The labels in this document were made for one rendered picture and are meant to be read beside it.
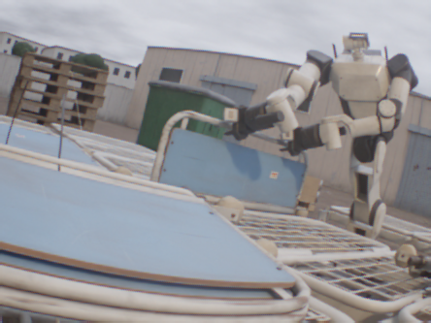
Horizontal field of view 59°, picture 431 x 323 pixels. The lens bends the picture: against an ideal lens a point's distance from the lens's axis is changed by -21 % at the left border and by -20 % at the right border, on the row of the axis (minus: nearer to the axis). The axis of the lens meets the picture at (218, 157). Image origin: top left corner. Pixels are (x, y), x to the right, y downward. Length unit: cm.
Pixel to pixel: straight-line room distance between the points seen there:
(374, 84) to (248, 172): 64
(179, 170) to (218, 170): 17
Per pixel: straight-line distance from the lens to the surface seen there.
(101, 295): 47
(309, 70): 182
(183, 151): 156
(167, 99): 761
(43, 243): 52
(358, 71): 184
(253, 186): 179
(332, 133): 169
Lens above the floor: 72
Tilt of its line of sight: 2 degrees down
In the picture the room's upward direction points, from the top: 16 degrees clockwise
